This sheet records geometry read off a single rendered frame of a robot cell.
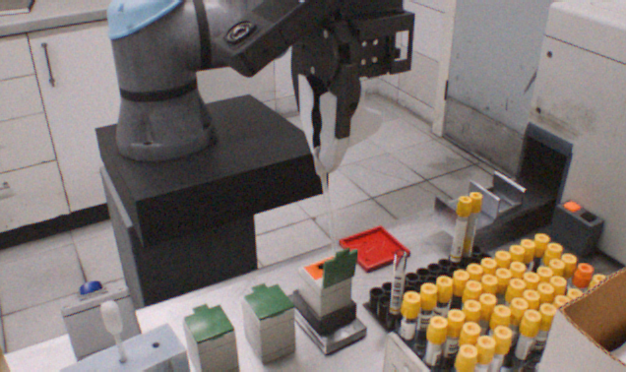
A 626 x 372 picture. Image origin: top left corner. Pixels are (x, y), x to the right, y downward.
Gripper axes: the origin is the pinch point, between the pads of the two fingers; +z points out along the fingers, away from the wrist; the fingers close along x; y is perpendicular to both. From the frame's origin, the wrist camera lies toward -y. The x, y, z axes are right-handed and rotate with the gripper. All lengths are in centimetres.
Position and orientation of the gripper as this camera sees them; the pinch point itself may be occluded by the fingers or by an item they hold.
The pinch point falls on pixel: (321, 159)
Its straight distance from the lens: 54.3
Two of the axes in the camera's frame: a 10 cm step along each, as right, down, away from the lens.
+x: -5.2, -4.4, 7.3
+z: 0.0, 8.6, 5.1
